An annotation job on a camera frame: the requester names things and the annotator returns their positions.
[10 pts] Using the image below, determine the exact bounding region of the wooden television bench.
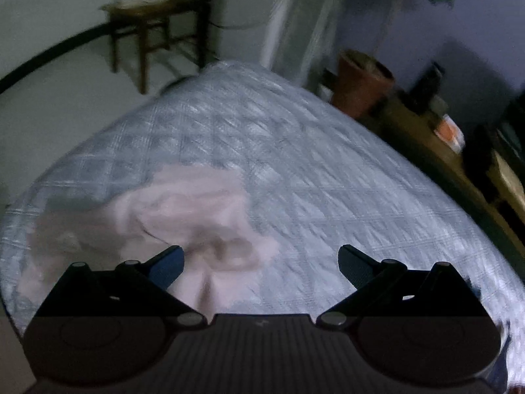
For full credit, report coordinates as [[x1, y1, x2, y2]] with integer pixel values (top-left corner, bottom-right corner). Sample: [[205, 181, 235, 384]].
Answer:
[[492, 150, 525, 218]]

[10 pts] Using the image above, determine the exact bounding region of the silver quilted bedspread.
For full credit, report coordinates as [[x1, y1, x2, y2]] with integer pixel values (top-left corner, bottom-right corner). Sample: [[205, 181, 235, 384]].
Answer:
[[0, 61, 525, 394]]

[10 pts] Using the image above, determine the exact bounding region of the black speaker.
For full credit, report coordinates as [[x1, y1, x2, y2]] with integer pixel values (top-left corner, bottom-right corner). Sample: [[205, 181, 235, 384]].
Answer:
[[412, 61, 446, 103]]

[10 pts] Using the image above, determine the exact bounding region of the sheer white curtain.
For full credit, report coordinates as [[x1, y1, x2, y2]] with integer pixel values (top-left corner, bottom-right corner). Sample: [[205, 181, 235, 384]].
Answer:
[[262, 0, 362, 91]]

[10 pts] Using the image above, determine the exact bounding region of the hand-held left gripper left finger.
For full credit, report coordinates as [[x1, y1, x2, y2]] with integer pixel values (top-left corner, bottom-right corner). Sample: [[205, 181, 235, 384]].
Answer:
[[36, 245, 207, 330]]

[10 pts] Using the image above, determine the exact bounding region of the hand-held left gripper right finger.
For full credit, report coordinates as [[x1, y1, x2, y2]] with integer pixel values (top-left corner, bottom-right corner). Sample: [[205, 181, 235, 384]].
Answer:
[[316, 244, 489, 330]]

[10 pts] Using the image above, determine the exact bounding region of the low wooden cabinet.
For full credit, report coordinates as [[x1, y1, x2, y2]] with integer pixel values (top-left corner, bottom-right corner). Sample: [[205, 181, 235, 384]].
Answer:
[[361, 90, 525, 255]]

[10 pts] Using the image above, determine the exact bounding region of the dark wooden chair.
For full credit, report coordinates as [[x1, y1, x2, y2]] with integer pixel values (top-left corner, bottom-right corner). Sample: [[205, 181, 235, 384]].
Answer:
[[100, 0, 214, 95]]

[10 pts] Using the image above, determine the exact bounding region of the potted tree in brown pot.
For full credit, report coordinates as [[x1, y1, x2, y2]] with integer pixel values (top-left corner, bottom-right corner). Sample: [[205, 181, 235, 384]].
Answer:
[[330, 0, 482, 118]]

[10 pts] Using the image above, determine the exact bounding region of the pink garment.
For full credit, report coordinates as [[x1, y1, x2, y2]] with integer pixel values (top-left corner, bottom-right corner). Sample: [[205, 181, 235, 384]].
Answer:
[[18, 164, 282, 317]]

